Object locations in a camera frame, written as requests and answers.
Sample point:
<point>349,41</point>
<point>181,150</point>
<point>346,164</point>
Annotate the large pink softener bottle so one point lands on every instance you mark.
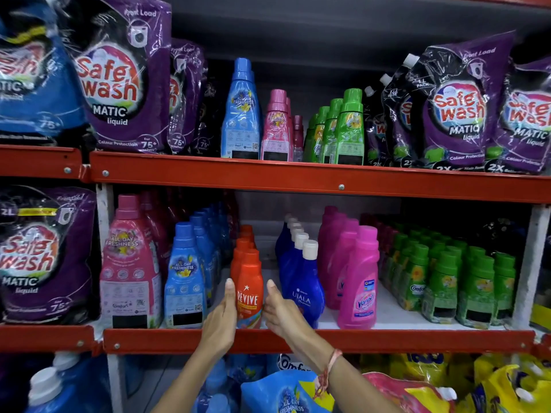
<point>129,270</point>

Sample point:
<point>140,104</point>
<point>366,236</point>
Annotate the small pink softener bottle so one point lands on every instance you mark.
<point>290,111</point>
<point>275,129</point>

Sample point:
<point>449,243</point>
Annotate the person's right hand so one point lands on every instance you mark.
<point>288,322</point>

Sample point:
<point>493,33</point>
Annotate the yellow package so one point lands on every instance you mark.
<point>541,316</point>

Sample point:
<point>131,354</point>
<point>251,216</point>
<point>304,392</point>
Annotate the cluster of green bottles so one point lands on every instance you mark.
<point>443,288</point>

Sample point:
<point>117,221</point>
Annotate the bright pink bottle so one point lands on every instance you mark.
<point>327,245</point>
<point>330,210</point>
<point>340,253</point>
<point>359,288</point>

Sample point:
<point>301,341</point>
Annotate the yellow pouch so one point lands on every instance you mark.
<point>508,382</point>
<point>422,365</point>

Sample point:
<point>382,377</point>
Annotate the pink softener pouch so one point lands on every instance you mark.
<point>409,395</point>

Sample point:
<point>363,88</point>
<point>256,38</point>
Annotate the translucent blue bottle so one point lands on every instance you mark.
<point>215,382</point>

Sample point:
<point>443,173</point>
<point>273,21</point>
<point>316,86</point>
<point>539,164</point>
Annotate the person's left forearm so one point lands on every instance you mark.
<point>189,387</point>

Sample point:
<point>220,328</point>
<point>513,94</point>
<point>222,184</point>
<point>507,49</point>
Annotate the light blue softener pouch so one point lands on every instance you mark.
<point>275,395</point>

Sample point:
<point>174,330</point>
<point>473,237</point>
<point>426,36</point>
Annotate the row of light blue bottles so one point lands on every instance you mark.
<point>185,279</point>

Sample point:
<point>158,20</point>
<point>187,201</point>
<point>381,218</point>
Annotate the black plastic pouch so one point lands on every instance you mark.
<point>499,236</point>

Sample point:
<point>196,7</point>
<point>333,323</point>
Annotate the large blue white-capped bottle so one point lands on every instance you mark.
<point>66,360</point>
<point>60,400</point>

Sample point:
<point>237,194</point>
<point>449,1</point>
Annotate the light blue softener bottle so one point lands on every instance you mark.
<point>241,111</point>

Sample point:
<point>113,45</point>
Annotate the person's left hand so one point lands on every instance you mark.
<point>221,326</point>

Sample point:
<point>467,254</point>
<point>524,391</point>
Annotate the red metal shelf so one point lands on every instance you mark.
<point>387,184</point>
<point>34,163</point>

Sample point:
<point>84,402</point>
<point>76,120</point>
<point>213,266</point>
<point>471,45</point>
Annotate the green softener bottle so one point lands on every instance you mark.
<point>316,133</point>
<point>348,129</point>
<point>328,133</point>
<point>307,137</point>

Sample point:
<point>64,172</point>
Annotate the purple green detergent pouch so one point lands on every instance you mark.
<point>527,120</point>
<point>460,116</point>
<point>372,129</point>
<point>396,120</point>

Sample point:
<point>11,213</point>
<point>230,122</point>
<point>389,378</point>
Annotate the blue detergent pouch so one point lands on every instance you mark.
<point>38,90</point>

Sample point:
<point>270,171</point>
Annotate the orange bottle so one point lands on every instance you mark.
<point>246,231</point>
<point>249,296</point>
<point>237,258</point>

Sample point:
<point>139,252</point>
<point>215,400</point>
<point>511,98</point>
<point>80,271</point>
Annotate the white blue softener pouch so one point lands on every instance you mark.
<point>288,364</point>

